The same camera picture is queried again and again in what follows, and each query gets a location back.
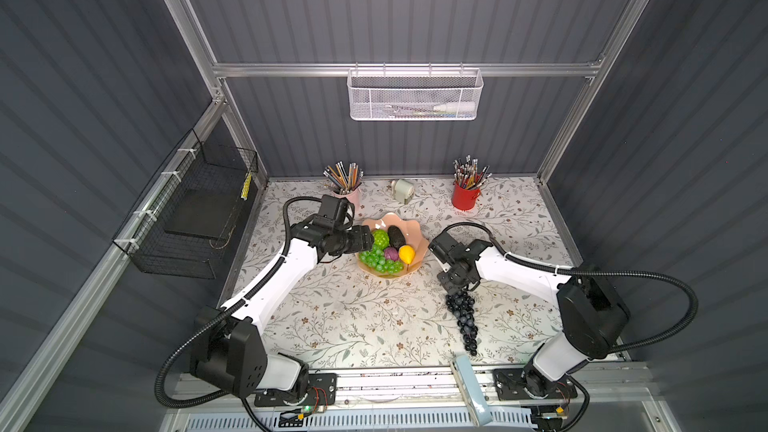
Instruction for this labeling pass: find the red pen cup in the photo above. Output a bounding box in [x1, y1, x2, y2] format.
[451, 183, 481, 211]

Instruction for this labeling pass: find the yellow lemon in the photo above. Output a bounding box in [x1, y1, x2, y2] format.
[398, 244, 416, 265]

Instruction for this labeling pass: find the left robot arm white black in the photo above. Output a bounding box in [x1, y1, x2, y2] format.
[189, 195, 373, 398]

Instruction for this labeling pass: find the aluminium front rail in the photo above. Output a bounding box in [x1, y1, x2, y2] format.
[173, 365, 655, 409]

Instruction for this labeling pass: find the dark purple grape bunch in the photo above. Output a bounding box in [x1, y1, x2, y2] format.
[444, 289, 478, 356]

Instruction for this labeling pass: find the light blue bracket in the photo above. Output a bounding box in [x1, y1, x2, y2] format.
[450, 353, 492, 427]

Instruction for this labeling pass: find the coloured pencils bundle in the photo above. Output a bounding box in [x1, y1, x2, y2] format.
[323, 161, 364, 195]

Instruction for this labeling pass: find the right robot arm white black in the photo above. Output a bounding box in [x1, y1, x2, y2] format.
[429, 231, 630, 389]

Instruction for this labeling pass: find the pens bundle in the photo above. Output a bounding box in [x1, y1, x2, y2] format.
[453, 155, 492, 191]

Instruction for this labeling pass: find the pink scalloped fruit bowl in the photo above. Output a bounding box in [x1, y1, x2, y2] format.
[356, 212, 428, 278]

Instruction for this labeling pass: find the pink pencil cup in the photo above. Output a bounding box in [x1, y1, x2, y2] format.
[334, 188, 361, 213]

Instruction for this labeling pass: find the black wire basket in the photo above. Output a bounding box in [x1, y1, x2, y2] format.
[113, 131, 259, 280]

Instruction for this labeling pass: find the white marker in basket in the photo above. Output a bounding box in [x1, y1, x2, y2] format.
[387, 102, 477, 116]

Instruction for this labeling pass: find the black corrugated cable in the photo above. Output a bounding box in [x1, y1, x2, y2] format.
[153, 194, 325, 409]
[443, 221, 700, 355]

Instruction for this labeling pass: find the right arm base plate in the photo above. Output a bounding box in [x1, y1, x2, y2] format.
[492, 367, 579, 402]

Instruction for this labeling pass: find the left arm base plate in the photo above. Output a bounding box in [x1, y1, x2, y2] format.
[252, 373, 338, 408]

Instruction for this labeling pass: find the green custard apple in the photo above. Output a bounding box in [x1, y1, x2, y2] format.
[372, 229, 390, 250]

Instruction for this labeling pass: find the purple passion fruit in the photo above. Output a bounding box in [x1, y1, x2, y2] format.
[383, 247, 400, 261]

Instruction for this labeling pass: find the white wire mesh basket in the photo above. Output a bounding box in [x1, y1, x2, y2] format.
[346, 66, 484, 121]

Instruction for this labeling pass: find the dark avocado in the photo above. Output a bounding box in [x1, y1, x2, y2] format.
[387, 225, 407, 250]

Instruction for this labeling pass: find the left black corrugated cable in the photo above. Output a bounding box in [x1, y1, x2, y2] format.
[153, 194, 325, 409]

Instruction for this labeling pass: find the green grape bunch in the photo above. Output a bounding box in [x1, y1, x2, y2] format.
[358, 248, 405, 276]

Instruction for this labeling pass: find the right black corrugated cable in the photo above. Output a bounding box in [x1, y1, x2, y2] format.
[443, 221, 700, 355]

